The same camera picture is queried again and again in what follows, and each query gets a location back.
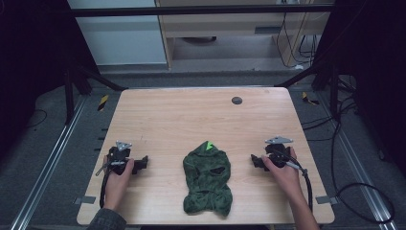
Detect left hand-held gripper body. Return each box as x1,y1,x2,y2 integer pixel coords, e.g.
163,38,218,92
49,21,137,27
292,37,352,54
107,140,136,176

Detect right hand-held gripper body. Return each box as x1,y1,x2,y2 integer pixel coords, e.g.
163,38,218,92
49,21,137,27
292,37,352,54
263,136,294,170

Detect green knit balaclava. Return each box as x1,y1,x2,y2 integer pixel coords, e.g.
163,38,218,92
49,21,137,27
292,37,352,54
182,140,234,218

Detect person's left hand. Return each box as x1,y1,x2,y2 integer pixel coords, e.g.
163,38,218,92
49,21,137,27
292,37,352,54
102,155,136,213

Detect person's right hand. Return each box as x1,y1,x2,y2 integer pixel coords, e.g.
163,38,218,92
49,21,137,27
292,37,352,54
260,146,305,203

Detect black yellow striped tape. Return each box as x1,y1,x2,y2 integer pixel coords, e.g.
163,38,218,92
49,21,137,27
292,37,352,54
301,91,321,106
97,94,110,112

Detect grey tape strip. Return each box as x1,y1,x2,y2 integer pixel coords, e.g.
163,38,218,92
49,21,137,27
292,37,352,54
73,195,97,206
315,195,339,206

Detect black metal stand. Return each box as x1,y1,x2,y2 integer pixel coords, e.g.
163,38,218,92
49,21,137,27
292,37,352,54
275,58,357,120
62,58,129,127

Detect white cabinet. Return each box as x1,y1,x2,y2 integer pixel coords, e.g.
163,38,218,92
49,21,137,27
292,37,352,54
66,0,169,67

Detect black curtain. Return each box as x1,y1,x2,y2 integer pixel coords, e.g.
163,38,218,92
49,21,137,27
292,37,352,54
314,0,406,178
0,0,101,162

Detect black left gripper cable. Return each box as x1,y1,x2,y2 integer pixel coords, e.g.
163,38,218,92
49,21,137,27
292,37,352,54
95,160,126,210

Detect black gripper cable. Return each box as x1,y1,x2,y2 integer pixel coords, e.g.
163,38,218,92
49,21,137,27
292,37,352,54
95,160,126,210
277,149,315,213

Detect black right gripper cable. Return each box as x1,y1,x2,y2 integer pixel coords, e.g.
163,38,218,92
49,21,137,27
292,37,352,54
277,149,315,213

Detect aluminium floor rail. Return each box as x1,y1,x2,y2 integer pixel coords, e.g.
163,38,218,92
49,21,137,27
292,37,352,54
9,95,89,230
315,91,400,230

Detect thin black floor cable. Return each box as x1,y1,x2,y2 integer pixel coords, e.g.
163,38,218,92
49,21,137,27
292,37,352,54
26,108,49,130

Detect black cables under desk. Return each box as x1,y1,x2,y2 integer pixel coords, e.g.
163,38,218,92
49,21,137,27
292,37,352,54
275,0,321,70

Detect black looped floor cable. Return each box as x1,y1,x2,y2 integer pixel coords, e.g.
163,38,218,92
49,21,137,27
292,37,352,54
300,94,396,225

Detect black horizontal frame bar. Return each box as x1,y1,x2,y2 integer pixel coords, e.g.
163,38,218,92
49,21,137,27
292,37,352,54
67,3,337,18

